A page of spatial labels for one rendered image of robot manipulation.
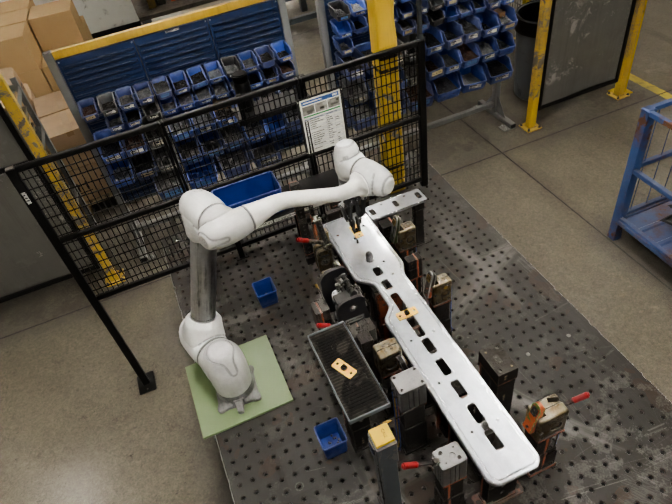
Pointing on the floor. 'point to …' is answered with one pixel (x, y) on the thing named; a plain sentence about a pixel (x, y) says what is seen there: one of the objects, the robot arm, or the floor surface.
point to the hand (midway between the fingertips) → (355, 224)
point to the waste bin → (527, 13)
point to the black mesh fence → (222, 170)
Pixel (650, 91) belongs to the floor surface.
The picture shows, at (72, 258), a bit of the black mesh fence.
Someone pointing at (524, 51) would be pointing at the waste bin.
